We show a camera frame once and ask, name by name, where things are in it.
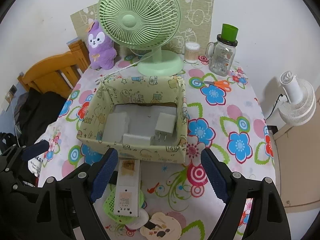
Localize green perforated panda case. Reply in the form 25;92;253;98
103;187;137;225

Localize orange handled scissors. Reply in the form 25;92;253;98
201;80;232;92

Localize green desk fan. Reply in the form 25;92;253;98
98;0;183;76

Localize purple plush bunny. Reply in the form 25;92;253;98
87;20;117;70

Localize green plastic cup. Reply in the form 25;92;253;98
221;23;239;42

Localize round beige hedgehog mirror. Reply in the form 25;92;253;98
139;212;182;240

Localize white 45W charger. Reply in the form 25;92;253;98
155;113;176;141

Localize floral tablecloth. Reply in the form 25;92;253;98
39;56;275;239

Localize white power bank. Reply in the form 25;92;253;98
103;112;130;143

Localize black clothing pile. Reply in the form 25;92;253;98
17;88;66;146

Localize cotton swab container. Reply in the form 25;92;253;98
184;42;200;63

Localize glass mason jar mug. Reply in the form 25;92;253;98
205;34;238;76

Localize wooden chair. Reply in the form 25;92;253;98
17;38;90;98

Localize yellow patterned cardboard box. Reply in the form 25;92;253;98
76;76;188;164

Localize small white charger cube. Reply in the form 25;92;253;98
123;133;153;146

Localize white oval mouse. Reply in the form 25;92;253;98
125;208;149;230

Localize white fan power cord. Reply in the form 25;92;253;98
94;56;156;86

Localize white clip fan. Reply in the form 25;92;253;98
274;71;317;126

